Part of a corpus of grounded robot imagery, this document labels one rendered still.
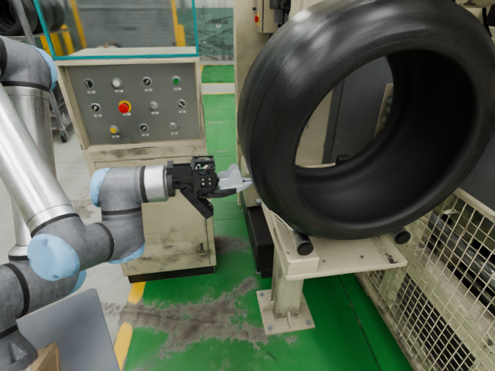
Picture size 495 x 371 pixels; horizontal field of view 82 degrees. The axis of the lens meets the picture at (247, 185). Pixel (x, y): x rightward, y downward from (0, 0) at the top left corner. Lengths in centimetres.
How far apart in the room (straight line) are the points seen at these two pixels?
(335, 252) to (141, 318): 121
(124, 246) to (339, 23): 62
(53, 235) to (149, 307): 126
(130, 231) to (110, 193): 10
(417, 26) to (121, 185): 65
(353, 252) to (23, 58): 107
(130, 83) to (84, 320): 90
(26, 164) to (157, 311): 127
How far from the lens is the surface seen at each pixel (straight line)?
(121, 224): 72
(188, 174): 69
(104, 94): 140
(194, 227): 163
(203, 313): 176
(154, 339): 173
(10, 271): 97
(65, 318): 116
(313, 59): 56
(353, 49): 57
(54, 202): 68
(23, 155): 74
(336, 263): 91
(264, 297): 178
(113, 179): 71
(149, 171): 70
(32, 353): 97
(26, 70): 101
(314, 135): 104
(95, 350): 105
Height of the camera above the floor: 144
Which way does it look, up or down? 32 degrees down
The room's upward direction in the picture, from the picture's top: straight up
